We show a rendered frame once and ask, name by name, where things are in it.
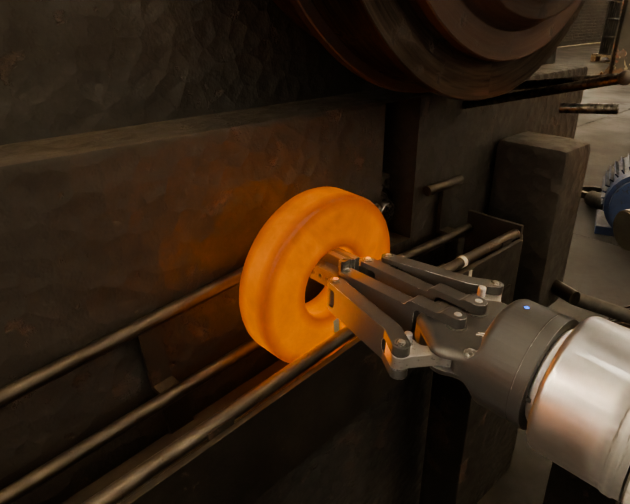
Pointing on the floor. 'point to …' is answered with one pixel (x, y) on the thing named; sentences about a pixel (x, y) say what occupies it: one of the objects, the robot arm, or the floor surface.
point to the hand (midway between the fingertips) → (322, 260)
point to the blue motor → (624, 190)
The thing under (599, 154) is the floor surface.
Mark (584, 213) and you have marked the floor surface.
